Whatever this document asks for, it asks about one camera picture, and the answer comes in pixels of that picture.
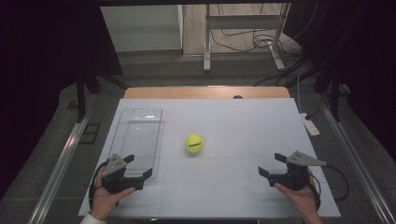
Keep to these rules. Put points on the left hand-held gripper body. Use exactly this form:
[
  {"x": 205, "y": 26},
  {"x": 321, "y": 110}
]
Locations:
[{"x": 112, "y": 169}]

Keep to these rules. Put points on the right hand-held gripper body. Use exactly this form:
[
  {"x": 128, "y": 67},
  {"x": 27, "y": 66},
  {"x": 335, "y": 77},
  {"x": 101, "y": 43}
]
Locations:
[{"x": 294, "y": 175}]

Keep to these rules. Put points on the clear plastic container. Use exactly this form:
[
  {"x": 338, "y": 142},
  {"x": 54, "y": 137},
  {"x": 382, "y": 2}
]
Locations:
[{"x": 138, "y": 137}]

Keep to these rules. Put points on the yellow tennis ball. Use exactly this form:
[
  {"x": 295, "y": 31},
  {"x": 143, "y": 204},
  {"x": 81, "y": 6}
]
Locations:
[{"x": 194, "y": 143}]

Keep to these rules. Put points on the person's right hand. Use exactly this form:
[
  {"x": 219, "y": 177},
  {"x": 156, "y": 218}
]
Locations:
[{"x": 300, "y": 200}]

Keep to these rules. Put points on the person's left hand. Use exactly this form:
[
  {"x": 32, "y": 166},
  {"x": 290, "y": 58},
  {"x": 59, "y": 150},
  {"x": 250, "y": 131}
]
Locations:
[{"x": 104, "y": 202}]

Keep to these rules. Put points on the black floor plate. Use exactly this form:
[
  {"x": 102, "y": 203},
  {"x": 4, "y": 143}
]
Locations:
[{"x": 90, "y": 133}]

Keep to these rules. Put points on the white power strip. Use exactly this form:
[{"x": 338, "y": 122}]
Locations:
[{"x": 309, "y": 124}]

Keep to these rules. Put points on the white table board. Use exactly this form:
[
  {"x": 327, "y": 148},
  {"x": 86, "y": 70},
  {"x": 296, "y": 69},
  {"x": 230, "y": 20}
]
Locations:
[{"x": 224, "y": 124}]

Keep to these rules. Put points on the black metal stand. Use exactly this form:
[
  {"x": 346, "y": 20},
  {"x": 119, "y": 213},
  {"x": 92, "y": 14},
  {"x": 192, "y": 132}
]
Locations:
[{"x": 81, "y": 99}]

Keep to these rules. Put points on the wooden table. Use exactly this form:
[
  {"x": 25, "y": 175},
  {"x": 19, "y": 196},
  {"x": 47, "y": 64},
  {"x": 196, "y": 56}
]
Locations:
[{"x": 193, "y": 92}]

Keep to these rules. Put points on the dark curtain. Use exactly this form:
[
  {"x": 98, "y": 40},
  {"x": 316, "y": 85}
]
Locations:
[
  {"x": 367, "y": 62},
  {"x": 46, "y": 62}
]

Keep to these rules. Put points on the white cabinet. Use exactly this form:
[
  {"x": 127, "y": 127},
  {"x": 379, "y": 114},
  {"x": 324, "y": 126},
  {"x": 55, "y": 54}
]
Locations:
[{"x": 140, "y": 28}]

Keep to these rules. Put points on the aluminium floor rail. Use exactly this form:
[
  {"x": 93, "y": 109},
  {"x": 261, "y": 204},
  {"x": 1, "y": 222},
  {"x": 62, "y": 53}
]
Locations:
[
  {"x": 62, "y": 165},
  {"x": 358, "y": 161}
]

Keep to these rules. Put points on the grey metal desk frame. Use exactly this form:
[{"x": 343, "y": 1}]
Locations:
[{"x": 207, "y": 46}]

